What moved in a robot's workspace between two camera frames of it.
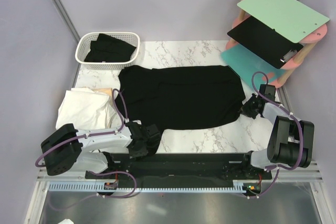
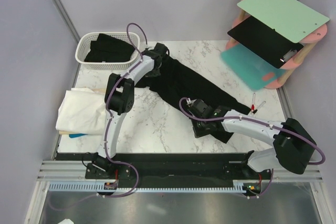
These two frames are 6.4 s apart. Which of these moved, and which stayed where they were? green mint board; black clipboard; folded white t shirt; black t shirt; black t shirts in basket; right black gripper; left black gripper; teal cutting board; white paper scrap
Moved: left black gripper; black t shirt; right black gripper
Stayed: white paper scrap; folded white t shirt; green mint board; black clipboard; black t shirts in basket; teal cutting board
